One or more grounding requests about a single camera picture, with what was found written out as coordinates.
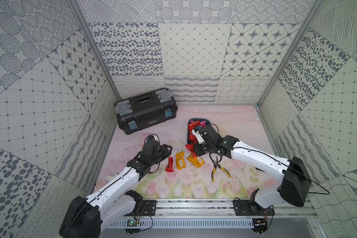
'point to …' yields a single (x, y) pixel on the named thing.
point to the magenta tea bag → (203, 123)
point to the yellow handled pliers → (217, 165)
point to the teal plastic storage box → (208, 122)
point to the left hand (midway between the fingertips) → (170, 146)
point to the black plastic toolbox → (144, 109)
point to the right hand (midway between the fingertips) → (195, 151)
